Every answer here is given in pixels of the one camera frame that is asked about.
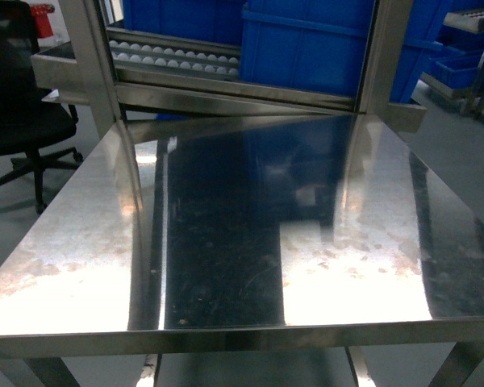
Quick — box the blue plastic crate rear left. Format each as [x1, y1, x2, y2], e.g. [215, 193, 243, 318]
[123, 0, 245, 46]

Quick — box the red metal frame table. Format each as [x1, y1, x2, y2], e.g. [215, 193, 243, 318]
[30, 3, 55, 39]

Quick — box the black office chair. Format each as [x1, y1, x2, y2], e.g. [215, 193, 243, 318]
[0, 1, 83, 214]

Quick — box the stainless steel roller rack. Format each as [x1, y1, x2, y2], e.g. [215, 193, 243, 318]
[31, 1, 426, 135]

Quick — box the large blue plastic crate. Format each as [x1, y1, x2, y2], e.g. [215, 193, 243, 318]
[240, 1, 452, 103]

